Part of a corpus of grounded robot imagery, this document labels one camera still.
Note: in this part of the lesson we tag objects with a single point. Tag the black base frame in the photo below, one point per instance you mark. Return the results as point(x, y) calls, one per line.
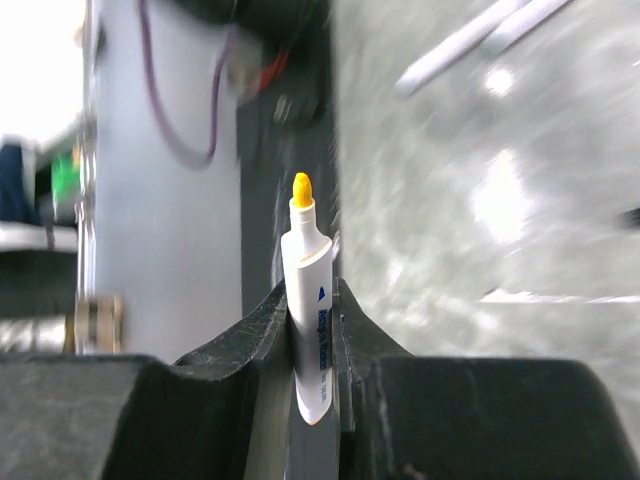
point(270, 153)

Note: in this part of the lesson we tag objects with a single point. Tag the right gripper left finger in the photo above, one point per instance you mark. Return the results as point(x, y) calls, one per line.
point(220, 412)

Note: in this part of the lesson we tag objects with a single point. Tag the yellow cap marker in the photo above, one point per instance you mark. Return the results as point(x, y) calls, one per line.
point(307, 256)

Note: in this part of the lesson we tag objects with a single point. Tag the grey marker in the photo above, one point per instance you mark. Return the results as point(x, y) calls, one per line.
point(454, 46)

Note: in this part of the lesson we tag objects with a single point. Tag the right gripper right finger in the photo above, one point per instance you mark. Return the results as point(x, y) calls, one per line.
point(411, 417)

